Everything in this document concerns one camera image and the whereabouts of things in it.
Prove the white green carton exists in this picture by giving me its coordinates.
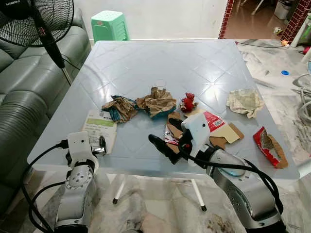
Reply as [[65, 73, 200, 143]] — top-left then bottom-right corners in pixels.
[[82, 109, 118, 155]]

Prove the beige card with red label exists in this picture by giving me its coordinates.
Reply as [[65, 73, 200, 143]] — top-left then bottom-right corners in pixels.
[[194, 110, 245, 151]]

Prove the crumpled red wrapper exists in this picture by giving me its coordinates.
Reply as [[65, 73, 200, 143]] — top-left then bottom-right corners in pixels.
[[179, 92, 198, 113]]

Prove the crumpled brown teal paper bag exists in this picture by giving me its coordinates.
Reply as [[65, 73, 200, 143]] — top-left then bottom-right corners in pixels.
[[102, 95, 138, 123]]

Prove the crumpled beige paper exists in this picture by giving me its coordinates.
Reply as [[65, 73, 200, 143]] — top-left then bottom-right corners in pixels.
[[226, 89, 264, 119]]

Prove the torn red carton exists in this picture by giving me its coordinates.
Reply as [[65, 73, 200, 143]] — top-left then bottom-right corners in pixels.
[[252, 127, 289, 169]]

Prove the grey-green leather sofa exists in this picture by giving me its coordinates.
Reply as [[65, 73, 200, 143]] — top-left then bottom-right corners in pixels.
[[0, 9, 92, 216]]

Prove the blue print baby bouncer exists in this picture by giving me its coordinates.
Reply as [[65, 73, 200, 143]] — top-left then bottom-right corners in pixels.
[[292, 61, 311, 127]]

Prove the green plastic stool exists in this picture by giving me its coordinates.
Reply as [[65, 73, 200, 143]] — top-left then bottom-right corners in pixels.
[[90, 10, 130, 43]]

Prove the small white stool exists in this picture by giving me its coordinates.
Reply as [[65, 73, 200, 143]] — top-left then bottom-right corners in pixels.
[[291, 19, 311, 49]]

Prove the black standing fan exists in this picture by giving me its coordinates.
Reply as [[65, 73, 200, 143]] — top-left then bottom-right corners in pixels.
[[0, 0, 75, 86]]

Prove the grey plastic container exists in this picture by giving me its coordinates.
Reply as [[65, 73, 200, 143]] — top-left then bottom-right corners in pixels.
[[274, 0, 293, 20]]

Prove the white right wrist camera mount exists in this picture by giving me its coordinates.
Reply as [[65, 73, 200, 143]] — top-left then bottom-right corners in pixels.
[[182, 113, 213, 159]]

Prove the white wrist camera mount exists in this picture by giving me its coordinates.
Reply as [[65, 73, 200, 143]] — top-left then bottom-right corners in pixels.
[[182, 113, 213, 159], [67, 131, 99, 169]]

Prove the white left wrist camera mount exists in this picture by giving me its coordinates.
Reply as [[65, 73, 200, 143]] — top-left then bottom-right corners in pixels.
[[67, 131, 99, 169]]

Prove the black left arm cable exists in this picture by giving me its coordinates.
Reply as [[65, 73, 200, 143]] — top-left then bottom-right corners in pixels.
[[21, 140, 69, 233]]

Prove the thin black floor cable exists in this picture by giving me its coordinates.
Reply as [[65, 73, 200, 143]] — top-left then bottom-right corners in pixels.
[[238, 41, 285, 49]]

